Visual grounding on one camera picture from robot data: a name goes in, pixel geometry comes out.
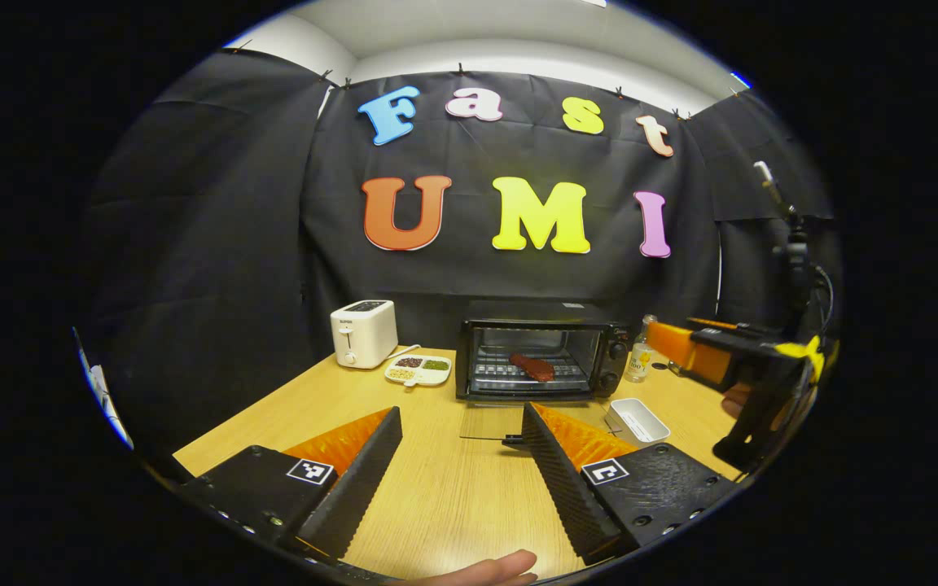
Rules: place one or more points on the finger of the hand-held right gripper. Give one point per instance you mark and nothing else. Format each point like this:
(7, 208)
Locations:
(713, 322)
(689, 354)

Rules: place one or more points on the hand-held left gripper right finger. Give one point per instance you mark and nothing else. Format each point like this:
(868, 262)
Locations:
(567, 488)

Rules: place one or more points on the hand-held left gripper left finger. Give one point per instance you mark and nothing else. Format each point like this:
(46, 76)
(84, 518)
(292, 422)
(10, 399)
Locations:
(355, 488)

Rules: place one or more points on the brown meat piece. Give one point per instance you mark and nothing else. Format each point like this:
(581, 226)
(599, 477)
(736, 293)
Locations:
(532, 368)

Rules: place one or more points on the black electric oven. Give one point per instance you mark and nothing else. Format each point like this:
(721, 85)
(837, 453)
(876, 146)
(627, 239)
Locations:
(542, 313)

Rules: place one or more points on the clear bottle with yellow label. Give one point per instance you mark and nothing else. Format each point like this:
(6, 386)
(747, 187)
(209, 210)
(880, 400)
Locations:
(640, 362)

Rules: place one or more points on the white rectangular tray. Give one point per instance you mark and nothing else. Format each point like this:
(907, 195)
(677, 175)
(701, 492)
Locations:
(636, 422)

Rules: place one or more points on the white divided plate with seeds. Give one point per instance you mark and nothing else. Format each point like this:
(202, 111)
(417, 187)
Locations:
(418, 371)

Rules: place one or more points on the white toaster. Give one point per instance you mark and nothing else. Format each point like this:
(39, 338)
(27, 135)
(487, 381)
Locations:
(363, 334)

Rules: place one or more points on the black backdrop cloth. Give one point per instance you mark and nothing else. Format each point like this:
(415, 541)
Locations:
(453, 268)

